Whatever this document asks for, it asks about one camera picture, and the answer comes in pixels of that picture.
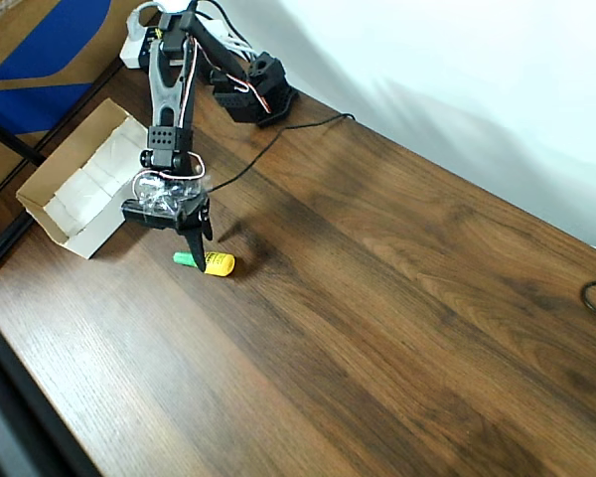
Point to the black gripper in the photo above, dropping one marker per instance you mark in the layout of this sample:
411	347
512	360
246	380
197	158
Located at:
193	222

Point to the yellow bottle with green cap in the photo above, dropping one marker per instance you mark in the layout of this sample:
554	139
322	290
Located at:
219	265

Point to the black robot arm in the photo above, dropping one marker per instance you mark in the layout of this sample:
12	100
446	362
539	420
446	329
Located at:
166	89

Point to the white cardboard box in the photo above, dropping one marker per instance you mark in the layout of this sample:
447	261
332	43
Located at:
104	233

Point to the large brown blue cardboard box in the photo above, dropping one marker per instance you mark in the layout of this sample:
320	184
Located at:
35	40

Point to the white foam padding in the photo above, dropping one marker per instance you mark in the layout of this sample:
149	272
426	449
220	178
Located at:
89	184

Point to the white power strip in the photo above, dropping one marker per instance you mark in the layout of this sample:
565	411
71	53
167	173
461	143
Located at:
129	52

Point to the black power adapter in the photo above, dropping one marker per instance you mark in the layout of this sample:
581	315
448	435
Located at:
149	42

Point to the black metal pole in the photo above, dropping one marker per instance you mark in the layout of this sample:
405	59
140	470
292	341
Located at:
15	141

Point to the plastic-wrapped camera on gripper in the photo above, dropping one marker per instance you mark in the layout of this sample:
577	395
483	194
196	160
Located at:
151	211

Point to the black metal rail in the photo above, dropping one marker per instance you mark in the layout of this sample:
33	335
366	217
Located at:
0	251

